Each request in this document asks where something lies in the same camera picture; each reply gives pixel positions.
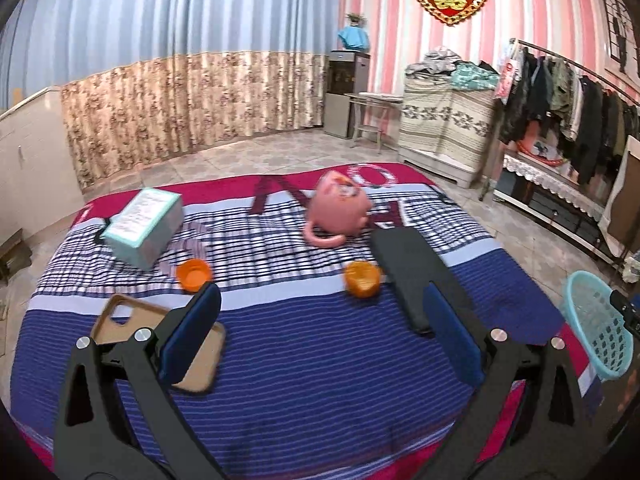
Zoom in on orange bottle cap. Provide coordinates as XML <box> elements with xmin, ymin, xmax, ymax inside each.
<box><xmin>176</xmin><ymin>258</ymin><xmax>214</xmax><ymax>294</ymax></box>

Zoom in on orange fruit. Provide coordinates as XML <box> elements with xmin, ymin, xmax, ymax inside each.
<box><xmin>343</xmin><ymin>261</ymin><xmax>382</xmax><ymax>299</ymax></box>

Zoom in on light blue plastic basket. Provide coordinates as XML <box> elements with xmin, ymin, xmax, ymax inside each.
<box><xmin>560</xmin><ymin>271</ymin><xmax>634</xmax><ymax>382</ymax></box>

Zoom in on brown board with white edge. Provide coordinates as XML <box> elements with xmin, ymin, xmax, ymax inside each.
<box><xmin>599</xmin><ymin>136</ymin><xmax>640</xmax><ymax>258</ymax></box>

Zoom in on low tv cabinet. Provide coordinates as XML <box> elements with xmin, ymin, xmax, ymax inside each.
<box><xmin>494</xmin><ymin>164</ymin><xmax>620</xmax><ymax>266</ymax></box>

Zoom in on white lace cover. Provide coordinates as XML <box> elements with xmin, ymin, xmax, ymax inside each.
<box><xmin>502</xmin><ymin>153</ymin><xmax>604</xmax><ymax>221</ymax></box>

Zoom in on hanging dark clothes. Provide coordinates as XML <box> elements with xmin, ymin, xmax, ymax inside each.
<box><xmin>498</xmin><ymin>48</ymin><xmax>639</xmax><ymax>185</ymax></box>

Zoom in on teal white carton box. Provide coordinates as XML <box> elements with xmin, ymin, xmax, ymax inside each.
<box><xmin>99</xmin><ymin>188</ymin><xmax>183</xmax><ymax>271</ymax></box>

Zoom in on black flat case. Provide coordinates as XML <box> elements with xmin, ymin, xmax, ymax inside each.
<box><xmin>369</xmin><ymin>225</ymin><xmax>490</xmax><ymax>338</ymax></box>

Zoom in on striped blue red blanket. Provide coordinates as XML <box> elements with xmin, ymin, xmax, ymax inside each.
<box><xmin>11</xmin><ymin>164</ymin><xmax>603</xmax><ymax>479</ymax></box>

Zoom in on patterned cloth covered chest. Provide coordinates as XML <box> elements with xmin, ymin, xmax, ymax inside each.
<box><xmin>397</xmin><ymin>75</ymin><xmax>495</xmax><ymax>188</ymax></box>

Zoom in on white cabinet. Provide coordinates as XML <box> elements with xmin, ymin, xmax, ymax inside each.
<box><xmin>0</xmin><ymin>87</ymin><xmax>85</xmax><ymax>240</ymax></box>

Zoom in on framed silhouette picture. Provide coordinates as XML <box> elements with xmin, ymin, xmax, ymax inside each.
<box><xmin>601</xmin><ymin>0</ymin><xmax>639</xmax><ymax>91</ymax></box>

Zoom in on metal clothes rack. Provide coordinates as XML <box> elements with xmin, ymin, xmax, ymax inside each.
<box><xmin>478</xmin><ymin>38</ymin><xmax>639</xmax><ymax>202</ymax></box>

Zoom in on pile of folded clothes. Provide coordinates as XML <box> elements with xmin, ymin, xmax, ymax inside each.
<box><xmin>405</xmin><ymin>48</ymin><xmax>499</xmax><ymax>91</ymax></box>

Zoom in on pink teapot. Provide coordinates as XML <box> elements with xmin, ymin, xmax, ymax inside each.
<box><xmin>303</xmin><ymin>170</ymin><xmax>372</xmax><ymax>248</ymax></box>

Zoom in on small metal folding table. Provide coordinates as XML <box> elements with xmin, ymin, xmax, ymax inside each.
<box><xmin>346</xmin><ymin>92</ymin><xmax>402</xmax><ymax>153</ymax></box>

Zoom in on grey water dispenser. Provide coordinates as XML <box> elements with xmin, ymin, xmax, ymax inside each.
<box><xmin>323</xmin><ymin>50</ymin><xmax>370</xmax><ymax>139</ymax></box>

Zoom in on blue and floral curtain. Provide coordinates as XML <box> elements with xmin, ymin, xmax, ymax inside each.
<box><xmin>1</xmin><ymin>0</ymin><xmax>338</xmax><ymax>188</ymax></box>

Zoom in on blue covered water bottle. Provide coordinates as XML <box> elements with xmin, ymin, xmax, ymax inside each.
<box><xmin>337</xmin><ymin>25</ymin><xmax>370</xmax><ymax>53</ymax></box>

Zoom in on small potted plant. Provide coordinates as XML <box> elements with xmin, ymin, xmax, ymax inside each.
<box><xmin>346</xmin><ymin>12</ymin><xmax>367</xmax><ymax>28</ymax></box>

